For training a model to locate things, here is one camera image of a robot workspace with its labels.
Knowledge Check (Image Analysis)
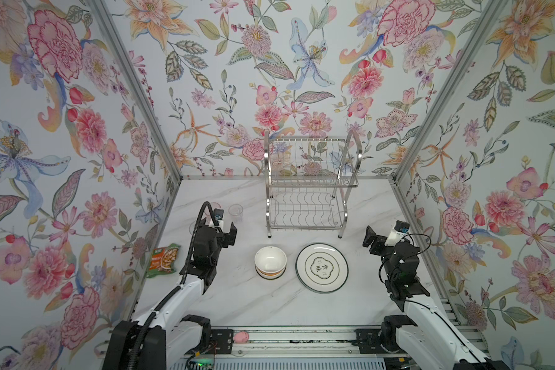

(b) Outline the clear drinking glass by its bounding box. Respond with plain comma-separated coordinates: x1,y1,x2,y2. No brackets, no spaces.
228,203,244,224

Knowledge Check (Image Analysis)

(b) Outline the orange white bowl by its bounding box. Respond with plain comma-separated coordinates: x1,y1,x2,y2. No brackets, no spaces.
254,246,288,280

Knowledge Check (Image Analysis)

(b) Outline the white plate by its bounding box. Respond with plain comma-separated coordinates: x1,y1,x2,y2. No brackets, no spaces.
295,243,349,294

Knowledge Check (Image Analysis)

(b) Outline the clear faceted glass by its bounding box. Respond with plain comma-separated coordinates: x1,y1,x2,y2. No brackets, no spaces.
189,220,200,235

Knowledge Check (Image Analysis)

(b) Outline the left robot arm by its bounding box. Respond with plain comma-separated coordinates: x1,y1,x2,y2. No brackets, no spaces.
102,220,237,369

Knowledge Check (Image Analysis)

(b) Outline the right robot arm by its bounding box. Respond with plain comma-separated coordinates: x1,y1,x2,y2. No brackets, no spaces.
356,221,508,369

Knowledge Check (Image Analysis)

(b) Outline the two-tier metal dish rack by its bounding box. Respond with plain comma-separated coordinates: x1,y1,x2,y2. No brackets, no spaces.
264,132,364,238

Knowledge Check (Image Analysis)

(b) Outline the green snack packet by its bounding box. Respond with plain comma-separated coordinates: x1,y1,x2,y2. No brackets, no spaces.
145,244,180,278

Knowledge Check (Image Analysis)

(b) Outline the pink small toy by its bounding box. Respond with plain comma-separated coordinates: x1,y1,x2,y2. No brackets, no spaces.
233,331,250,344

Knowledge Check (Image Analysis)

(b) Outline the black corrugated cable hose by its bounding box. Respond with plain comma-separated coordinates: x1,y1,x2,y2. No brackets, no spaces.
126,200,216,370

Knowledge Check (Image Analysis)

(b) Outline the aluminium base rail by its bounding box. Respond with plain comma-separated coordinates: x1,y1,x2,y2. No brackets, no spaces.
192,326,407,357

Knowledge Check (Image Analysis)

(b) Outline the aluminium corner frame post left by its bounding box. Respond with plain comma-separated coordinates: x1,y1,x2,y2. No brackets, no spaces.
87,0,183,183

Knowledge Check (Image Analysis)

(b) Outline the aluminium corner frame post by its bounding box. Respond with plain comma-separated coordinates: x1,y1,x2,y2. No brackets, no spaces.
87,0,183,183
391,0,505,186

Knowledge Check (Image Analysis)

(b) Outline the aluminium corner frame post right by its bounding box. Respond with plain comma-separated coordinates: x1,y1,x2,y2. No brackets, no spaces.
391,0,505,186

